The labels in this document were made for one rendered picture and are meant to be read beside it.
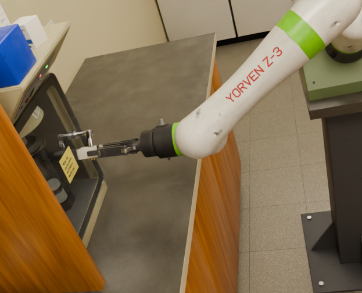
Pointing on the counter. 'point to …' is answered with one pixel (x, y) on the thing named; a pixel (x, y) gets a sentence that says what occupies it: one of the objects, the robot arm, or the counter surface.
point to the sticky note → (68, 164)
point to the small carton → (32, 30)
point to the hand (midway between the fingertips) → (90, 152)
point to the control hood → (56, 33)
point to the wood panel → (27, 221)
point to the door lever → (86, 138)
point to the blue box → (7, 56)
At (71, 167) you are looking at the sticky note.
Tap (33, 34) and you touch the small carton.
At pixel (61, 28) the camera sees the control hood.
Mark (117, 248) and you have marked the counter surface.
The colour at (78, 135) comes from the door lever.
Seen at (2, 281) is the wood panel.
